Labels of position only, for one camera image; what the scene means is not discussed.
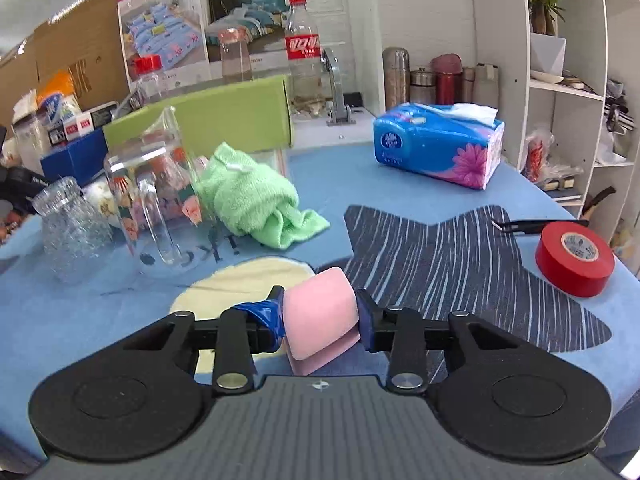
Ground potted plant white pot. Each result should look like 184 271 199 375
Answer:
522 0 586 76

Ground black pouch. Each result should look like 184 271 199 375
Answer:
0 165 48 216

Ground silver steel flask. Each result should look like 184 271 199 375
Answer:
382 46 411 111

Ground white black carton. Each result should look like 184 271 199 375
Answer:
47 101 118 148

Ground textured glass mug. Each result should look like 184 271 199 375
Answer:
31 176 115 283

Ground white plastic packet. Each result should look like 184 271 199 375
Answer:
11 90 41 123

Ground black handled knife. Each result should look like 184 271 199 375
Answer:
582 186 617 221

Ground small steel cup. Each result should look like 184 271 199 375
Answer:
410 67 436 106

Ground grey metal bracket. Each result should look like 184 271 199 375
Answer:
322 47 357 126

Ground clear bottle pink cap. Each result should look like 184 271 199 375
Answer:
218 27 254 85

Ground orange blue packet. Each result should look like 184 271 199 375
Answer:
35 71 81 126

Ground wall poster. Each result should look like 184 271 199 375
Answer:
116 0 292 86

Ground green towel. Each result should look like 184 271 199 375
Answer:
192 142 332 251

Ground blue printed mat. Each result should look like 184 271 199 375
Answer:
0 144 640 466

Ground printed glass mug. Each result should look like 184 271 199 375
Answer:
103 107 221 276

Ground white shelf unit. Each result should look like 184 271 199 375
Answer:
470 0 640 281

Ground cardboard sheet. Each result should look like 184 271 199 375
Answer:
0 0 131 126

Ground black tweezers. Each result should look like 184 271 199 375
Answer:
492 218 591 236

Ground clear bottle red cap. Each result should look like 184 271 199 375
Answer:
134 55 168 106

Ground blue tissue pack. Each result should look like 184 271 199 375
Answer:
372 102 506 191

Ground pink sponge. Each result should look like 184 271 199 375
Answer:
282 266 362 377

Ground red flask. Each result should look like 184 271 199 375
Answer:
431 53 463 106

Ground red snack bag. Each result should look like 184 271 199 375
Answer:
520 130 556 183

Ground cola bottle red label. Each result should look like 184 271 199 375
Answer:
284 0 323 103

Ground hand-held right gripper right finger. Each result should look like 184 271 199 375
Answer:
354 289 521 395

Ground blue metal box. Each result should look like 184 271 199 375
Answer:
40 130 108 186

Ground red tape roll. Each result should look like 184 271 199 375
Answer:
535 221 616 298

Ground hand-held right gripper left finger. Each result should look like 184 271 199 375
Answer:
120 286 287 395

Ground beige flask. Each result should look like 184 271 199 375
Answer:
472 63 501 109

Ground green cardboard box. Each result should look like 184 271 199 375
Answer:
102 76 293 161

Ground white base board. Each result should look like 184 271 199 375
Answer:
290 107 381 151

